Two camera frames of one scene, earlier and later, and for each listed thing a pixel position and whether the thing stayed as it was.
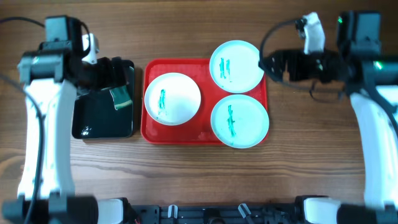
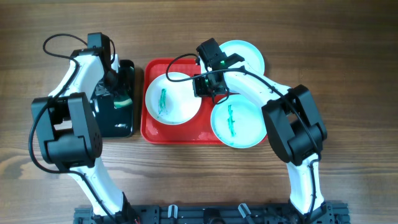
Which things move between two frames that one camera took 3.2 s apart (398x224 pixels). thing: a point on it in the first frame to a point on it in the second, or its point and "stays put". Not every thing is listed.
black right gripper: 292,67 to 198,91
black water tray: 94,116 stays put
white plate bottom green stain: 239,121 stays put
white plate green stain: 172,98 stays put
